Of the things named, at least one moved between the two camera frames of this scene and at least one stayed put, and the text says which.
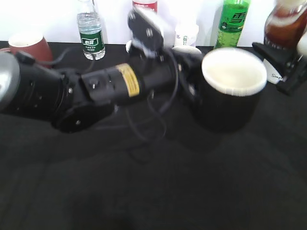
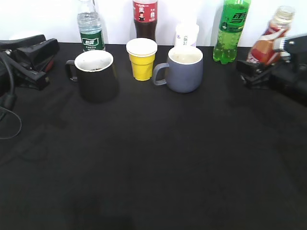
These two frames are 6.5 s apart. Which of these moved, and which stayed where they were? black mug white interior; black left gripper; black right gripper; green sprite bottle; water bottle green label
Moved: black mug white interior; black left gripper; black right gripper
Stayed: water bottle green label; green sprite bottle
